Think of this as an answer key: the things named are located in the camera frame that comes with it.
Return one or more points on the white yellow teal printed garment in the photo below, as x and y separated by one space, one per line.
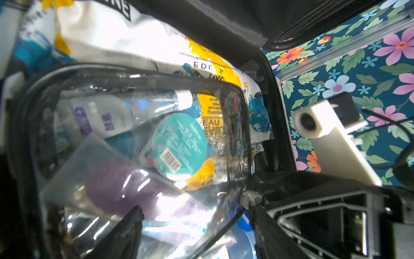
37 36

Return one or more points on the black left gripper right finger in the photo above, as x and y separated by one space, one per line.
271 241

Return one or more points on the blue hard-shell suitcase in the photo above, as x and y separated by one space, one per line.
230 29

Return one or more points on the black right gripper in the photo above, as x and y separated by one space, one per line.
337 218

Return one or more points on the clear black-trimmed toiletry pouch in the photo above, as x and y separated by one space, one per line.
88 142

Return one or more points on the clear container blue lid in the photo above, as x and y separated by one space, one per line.
238 243

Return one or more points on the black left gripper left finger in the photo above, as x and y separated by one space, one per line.
123 241

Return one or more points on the aluminium cage frame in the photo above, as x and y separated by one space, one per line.
396 24

